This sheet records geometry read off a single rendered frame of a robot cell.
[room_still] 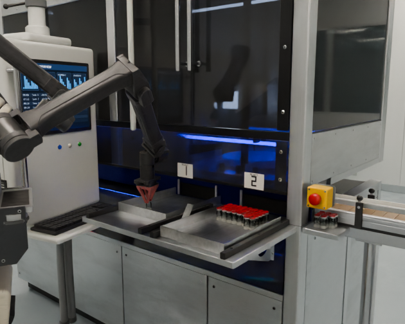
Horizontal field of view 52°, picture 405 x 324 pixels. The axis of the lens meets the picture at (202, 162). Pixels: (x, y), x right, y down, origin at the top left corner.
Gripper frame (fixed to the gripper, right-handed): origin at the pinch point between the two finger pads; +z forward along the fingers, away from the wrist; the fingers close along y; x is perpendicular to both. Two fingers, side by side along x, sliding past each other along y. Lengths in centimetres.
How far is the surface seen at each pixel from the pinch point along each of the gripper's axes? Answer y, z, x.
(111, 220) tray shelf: -15.9, 4.2, 6.2
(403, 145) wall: 466, 36, -112
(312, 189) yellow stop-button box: 3, -10, -63
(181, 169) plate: 18.6, -9.5, -5.8
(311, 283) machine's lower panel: 16, 30, -63
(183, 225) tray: -12.5, 3.3, -21.7
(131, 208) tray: -5.8, 2.2, 4.0
